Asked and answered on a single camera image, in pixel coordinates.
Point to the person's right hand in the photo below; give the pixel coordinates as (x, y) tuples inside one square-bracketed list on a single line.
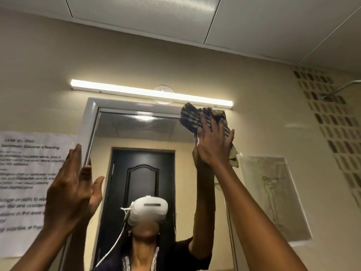
[(214, 148)]

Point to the person's left hand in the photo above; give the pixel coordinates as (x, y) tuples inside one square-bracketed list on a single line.
[(66, 200)]

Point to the person's right little finger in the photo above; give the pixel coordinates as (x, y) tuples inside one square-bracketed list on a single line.
[(230, 138)]

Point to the person's right middle finger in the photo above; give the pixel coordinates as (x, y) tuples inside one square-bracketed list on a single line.
[(215, 124)]

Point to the person's right thumb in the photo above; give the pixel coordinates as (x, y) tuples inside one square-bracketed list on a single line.
[(199, 136)]

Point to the person's left thumb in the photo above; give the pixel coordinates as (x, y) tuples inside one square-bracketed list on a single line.
[(98, 191)]

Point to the striped brown cleaning cloth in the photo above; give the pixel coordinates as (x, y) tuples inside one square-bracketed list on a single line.
[(191, 115)]

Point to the person's right forearm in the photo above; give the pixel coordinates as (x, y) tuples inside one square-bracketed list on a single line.
[(253, 222)]

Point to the person's left forearm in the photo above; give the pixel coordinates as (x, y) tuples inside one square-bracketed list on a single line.
[(42, 248)]

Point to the white head-worn headset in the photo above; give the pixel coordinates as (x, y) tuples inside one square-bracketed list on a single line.
[(148, 210)]

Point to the round white light base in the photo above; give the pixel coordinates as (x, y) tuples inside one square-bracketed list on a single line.
[(163, 88)]

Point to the figure sketch paper sheet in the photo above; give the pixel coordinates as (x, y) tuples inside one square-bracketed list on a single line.
[(276, 194)]

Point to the printed white paper sheet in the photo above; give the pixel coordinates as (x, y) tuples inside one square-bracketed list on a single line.
[(25, 172)]

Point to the chrome shower pipe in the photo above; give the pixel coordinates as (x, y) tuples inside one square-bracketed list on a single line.
[(342, 87)]

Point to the white framed wall mirror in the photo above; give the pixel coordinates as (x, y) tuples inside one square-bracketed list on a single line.
[(169, 129)]

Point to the white tube wall light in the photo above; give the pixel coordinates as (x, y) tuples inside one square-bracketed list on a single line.
[(118, 88)]

